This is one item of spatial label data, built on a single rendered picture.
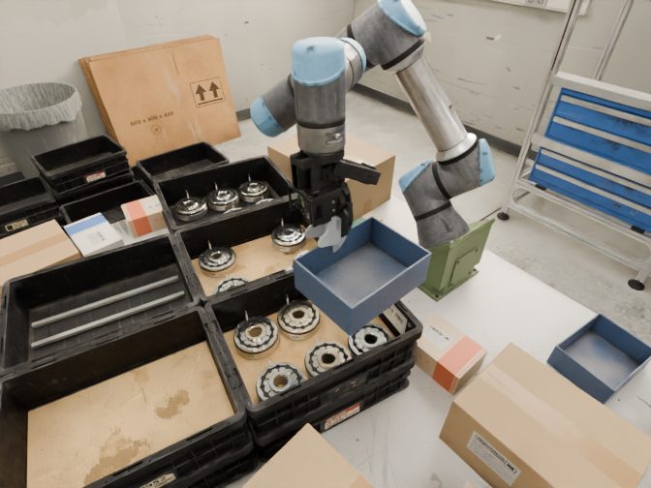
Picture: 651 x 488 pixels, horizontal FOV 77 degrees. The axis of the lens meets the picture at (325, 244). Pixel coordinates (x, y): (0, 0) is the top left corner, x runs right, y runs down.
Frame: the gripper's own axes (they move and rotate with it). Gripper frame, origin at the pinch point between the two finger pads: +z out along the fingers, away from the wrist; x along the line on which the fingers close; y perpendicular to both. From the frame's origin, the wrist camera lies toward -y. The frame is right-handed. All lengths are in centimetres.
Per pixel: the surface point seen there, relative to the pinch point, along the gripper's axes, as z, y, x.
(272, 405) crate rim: 20.7, 22.2, 8.8
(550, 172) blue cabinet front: 66, -193, -44
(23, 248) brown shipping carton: 21, 52, -80
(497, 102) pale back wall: 65, -278, -136
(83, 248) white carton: 28, 38, -80
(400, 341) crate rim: 20.5, -6.0, 13.2
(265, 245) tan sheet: 26.7, -5.6, -41.6
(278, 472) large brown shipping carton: 24.0, 27.1, 17.8
